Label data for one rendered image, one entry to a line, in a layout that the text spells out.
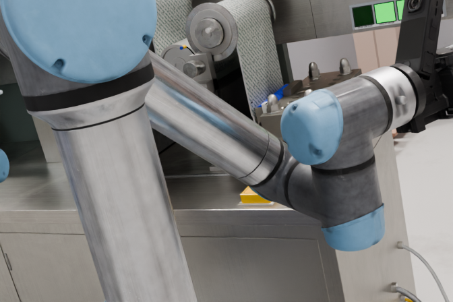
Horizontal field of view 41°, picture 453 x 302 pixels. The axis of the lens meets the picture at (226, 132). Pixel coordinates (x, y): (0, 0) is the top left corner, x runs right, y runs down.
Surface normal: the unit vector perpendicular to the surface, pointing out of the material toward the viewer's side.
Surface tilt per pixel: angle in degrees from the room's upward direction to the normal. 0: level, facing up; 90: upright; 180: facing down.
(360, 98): 53
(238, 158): 107
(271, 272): 90
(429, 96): 82
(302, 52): 90
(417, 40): 59
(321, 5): 90
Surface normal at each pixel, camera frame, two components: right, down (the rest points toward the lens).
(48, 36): 0.47, 0.01
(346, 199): -0.19, 0.31
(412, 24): -0.85, -0.22
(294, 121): -0.84, 0.33
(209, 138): 0.25, 0.49
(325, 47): -0.54, 0.35
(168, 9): 0.88, -0.04
